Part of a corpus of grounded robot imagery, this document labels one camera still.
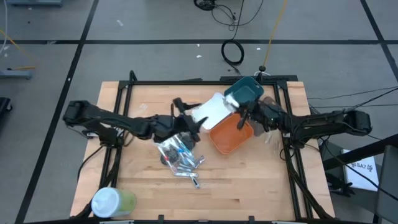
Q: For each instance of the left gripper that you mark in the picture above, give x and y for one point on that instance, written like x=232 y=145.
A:
x=168 y=127

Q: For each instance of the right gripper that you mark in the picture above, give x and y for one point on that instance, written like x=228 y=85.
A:
x=265 y=116

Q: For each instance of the bagged white cotton pads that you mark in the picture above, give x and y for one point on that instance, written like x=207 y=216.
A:
x=230 y=101

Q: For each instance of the bagged teal toothbrush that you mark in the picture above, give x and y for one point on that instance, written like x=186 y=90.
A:
x=183 y=151

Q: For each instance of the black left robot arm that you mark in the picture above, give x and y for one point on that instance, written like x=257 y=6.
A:
x=93 y=112

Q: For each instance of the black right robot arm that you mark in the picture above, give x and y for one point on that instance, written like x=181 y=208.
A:
x=326 y=123

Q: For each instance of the teal plastic bin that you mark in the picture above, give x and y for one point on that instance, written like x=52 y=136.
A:
x=245 y=91

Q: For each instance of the white plastic bin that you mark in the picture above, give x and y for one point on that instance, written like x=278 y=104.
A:
x=213 y=112

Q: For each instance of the orange plastic bin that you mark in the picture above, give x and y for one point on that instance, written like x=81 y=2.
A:
x=228 y=137

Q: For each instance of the small clear plastic bag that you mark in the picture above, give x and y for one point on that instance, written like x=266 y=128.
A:
x=143 y=107

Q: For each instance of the green wipes canister white lid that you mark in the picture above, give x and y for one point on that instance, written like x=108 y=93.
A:
x=109 y=202

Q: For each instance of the black beam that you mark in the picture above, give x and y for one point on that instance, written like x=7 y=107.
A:
x=360 y=152

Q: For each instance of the white printed box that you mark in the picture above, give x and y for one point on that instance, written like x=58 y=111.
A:
x=360 y=171

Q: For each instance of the grey panel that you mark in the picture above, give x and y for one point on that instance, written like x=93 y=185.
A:
x=388 y=186

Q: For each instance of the grey metal foot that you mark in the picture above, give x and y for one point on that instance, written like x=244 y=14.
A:
x=15 y=74

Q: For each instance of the black floor object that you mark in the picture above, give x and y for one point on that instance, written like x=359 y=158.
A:
x=4 y=105

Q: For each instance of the blue-grey metal base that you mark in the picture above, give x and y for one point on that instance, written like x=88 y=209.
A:
x=34 y=2

